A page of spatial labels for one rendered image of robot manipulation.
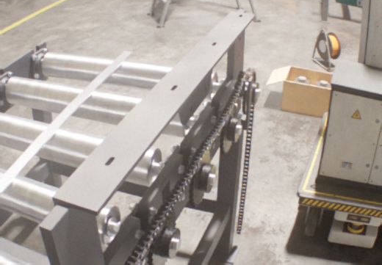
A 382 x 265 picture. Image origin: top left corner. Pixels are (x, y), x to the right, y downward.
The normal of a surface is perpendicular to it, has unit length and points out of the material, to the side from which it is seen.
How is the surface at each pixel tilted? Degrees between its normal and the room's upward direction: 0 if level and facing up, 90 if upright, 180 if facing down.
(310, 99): 90
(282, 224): 0
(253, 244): 0
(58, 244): 90
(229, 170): 90
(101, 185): 0
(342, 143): 90
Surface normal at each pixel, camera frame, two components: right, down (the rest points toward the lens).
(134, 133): 0.02, -0.89
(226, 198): -0.31, 0.43
